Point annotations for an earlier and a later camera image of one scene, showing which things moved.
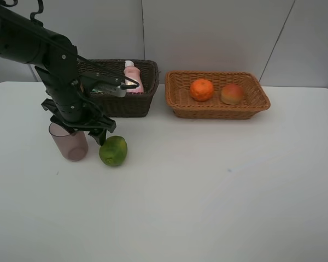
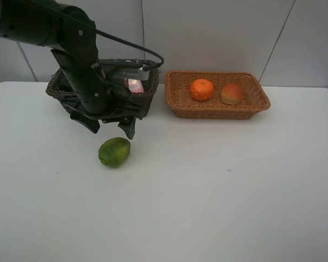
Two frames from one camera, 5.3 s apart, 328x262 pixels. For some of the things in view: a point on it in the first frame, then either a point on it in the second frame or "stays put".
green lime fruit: x=113 y=150 stays put
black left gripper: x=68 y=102 → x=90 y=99
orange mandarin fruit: x=201 y=90 stays put
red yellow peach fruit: x=232 y=94 stays put
